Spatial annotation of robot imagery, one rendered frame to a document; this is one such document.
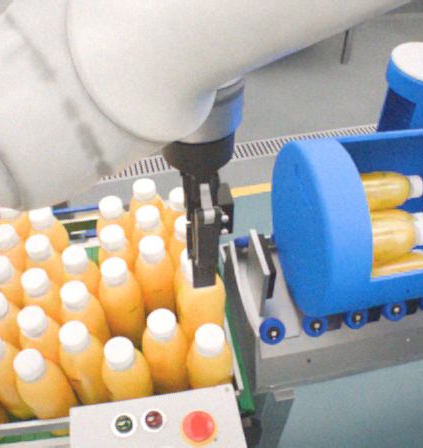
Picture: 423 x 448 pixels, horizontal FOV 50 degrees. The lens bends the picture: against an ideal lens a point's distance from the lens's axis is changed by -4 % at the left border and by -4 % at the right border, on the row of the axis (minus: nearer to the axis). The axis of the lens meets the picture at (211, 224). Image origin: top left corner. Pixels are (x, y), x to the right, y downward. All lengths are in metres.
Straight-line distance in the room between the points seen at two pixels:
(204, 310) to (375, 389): 1.31
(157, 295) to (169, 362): 0.14
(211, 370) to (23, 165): 0.48
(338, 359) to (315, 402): 0.92
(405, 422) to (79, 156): 1.73
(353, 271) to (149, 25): 0.51
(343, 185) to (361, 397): 1.30
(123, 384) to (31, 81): 0.50
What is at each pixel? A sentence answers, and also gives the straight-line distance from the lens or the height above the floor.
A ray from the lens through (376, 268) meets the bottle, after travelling 0.76.
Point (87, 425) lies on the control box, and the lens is 0.59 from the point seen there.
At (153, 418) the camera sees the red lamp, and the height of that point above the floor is 1.11.
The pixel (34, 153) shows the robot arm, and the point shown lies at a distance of 0.23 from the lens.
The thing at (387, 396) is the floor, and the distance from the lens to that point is 1.89.
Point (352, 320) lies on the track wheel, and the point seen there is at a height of 0.96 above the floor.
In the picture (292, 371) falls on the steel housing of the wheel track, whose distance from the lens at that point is 0.88.
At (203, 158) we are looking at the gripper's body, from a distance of 0.45.
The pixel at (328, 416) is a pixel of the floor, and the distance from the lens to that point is 1.80.
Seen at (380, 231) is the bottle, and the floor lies 1.13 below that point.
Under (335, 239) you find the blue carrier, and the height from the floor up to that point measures 1.18.
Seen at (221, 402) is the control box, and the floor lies 1.10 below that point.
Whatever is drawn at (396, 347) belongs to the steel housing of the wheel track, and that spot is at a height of 0.86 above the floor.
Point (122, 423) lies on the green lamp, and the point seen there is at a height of 1.11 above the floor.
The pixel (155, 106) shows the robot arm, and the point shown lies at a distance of 0.23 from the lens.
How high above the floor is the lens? 1.64
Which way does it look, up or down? 46 degrees down
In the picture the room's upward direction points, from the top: straight up
